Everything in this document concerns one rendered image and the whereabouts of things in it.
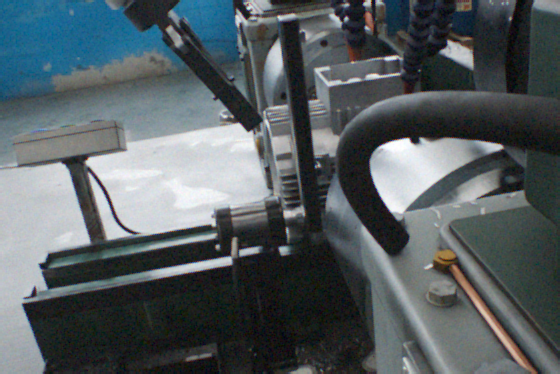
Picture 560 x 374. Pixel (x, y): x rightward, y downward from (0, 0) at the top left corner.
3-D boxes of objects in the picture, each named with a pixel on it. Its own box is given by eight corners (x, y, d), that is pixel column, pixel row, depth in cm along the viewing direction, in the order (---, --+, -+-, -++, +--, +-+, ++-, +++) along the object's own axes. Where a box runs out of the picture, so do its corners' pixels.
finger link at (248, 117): (233, 82, 85) (233, 83, 84) (263, 119, 88) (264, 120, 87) (216, 95, 85) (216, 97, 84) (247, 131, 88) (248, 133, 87)
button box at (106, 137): (128, 151, 106) (123, 121, 106) (120, 148, 99) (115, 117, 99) (31, 168, 105) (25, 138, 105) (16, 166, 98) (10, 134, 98)
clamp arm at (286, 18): (323, 220, 75) (299, 11, 64) (328, 231, 72) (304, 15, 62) (296, 225, 75) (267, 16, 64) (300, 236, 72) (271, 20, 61)
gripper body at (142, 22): (162, -25, 74) (211, 34, 78) (165, -30, 82) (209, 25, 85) (117, 14, 75) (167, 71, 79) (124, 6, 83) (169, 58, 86)
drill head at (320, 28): (369, 106, 140) (361, -5, 129) (425, 163, 106) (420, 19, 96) (263, 125, 138) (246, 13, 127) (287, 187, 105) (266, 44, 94)
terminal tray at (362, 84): (398, 103, 88) (396, 54, 85) (423, 125, 79) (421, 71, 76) (318, 116, 88) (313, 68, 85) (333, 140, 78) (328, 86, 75)
